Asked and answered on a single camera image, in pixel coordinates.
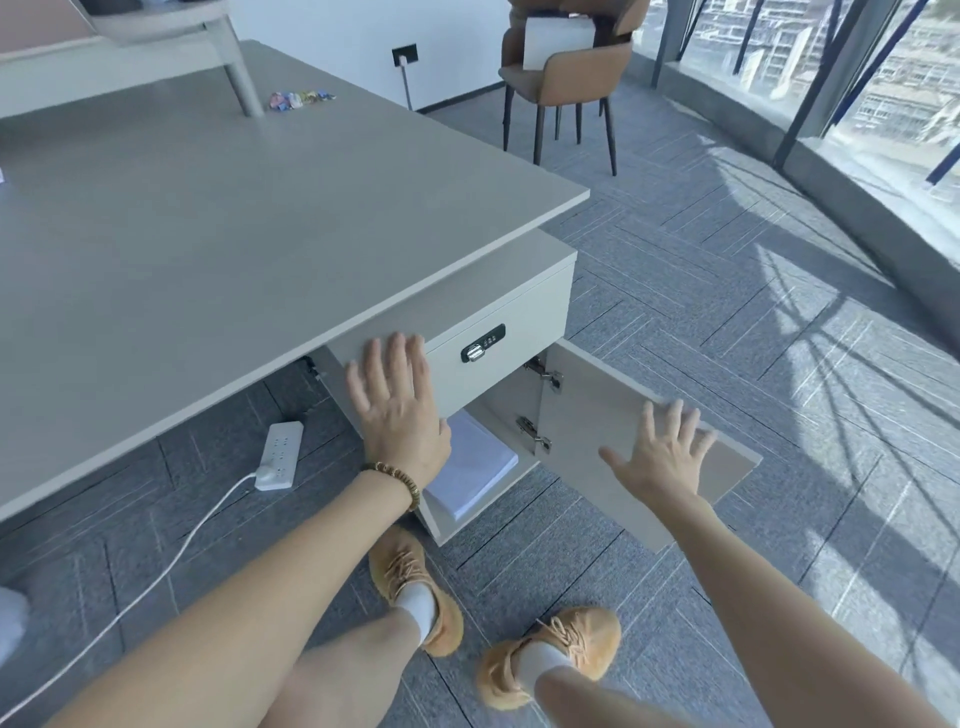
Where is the person's left hand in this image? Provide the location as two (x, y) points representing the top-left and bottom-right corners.
(345, 332), (453, 490)

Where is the person's leg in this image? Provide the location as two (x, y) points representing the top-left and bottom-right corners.
(262, 606), (423, 728)
(536, 662), (680, 728)

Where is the beige cabinet door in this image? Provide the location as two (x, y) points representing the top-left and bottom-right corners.
(525, 339), (764, 555)

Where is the black combination drawer lock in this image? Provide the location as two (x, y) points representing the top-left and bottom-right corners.
(459, 324), (507, 366)

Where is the person's right leg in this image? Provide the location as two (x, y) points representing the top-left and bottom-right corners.
(536, 662), (680, 728)

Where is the brown leather chair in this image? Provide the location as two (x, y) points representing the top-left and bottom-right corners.
(498, 0), (653, 178)

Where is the beige cabinet drawer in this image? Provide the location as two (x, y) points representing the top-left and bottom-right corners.
(328, 253), (579, 423)

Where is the white power strip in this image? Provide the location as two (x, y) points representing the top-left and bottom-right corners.
(253, 421), (306, 493)

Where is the person's left forearm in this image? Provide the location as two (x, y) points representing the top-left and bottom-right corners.
(45, 471), (418, 728)

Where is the person's left leg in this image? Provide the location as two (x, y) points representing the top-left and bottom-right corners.
(262, 606), (423, 728)

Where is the person's right hand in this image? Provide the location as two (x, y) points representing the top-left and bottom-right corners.
(598, 399), (719, 520)

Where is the grey office desk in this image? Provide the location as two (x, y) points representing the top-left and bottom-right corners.
(0, 39), (592, 526)

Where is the tan left shoe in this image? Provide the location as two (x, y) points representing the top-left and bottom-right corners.
(366, 524), (467, 660)

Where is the person's right forearm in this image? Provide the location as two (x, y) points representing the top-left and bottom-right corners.
(658, 496), (960, 728)

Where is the white power cable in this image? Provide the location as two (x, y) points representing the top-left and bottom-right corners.
(0, 474), (262, 726)

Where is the pile of colourful clips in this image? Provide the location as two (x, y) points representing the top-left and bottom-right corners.
(267, 87), (337, 114)

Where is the tan shoe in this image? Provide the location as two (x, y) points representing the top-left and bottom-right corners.
(474, 606), (624, 711)
(366, 524), (467, 660)

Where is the stack of white paper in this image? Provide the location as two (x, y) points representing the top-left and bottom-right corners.
(422, 429), (521, 523)

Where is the beige desk cabinet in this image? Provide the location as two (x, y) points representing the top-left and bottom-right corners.
(313, 228), (579, 548)

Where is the wooden bead bracelet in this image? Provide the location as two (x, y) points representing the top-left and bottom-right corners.
(362, 460), (423, 514)

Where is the white left sock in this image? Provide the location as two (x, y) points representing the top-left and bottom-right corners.
(393, 579), (439, 648)

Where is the tan right shoe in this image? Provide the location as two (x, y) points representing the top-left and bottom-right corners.
(474, 606), (624, 711)

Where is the white sock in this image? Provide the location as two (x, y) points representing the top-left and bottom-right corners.
(516, 639), (577, 695)
(393, 579), (439, 648)

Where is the white right sock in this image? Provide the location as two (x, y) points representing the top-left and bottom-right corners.
(516, 639), (577, 695)

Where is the dark window frame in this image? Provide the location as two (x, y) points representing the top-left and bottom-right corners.
(630, 0), (960, 273)

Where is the metal door hinge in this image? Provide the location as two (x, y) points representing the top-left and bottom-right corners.
(525, 356), (564, 393)
(514, 416), (555, 454)

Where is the white box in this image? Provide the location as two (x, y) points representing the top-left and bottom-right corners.
(521, 15), (598, 73)

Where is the grey desk riser shelf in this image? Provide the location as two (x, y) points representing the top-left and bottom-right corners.
(0, 0), (268, 122)

